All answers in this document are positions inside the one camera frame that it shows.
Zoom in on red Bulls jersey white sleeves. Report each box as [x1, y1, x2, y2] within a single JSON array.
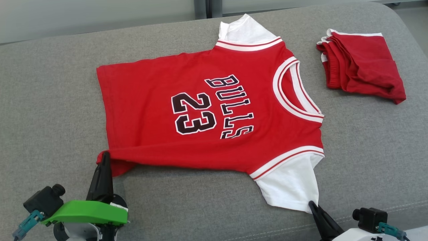
[[96, 13, 325, 214]]

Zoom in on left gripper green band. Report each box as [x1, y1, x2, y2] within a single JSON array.
[[42, 151, 128, 241]]

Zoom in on black cable teal plug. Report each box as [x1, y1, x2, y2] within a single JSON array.
[[13, 210, 45, 241], [378, 222, 411, 241]]

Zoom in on red shorts white trim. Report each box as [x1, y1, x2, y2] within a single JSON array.
[[316, 28, 407, 105]]

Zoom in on grey fabric sofa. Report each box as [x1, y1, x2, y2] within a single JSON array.
[[0, 2, 428, 241]]

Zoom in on grey round post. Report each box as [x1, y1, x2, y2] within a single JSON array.
[[210, 0, 223, 18], [195, 0, 207, 20]]

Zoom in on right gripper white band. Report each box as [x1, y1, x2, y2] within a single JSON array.
[[308, 200, 412, 241]]

